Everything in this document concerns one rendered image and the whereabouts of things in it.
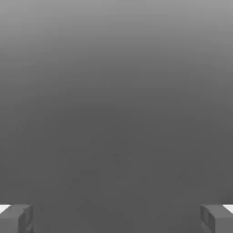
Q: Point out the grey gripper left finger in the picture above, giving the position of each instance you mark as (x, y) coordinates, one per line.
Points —
(14, 219)

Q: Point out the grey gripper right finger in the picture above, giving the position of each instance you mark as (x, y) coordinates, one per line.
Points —
(218, 219)

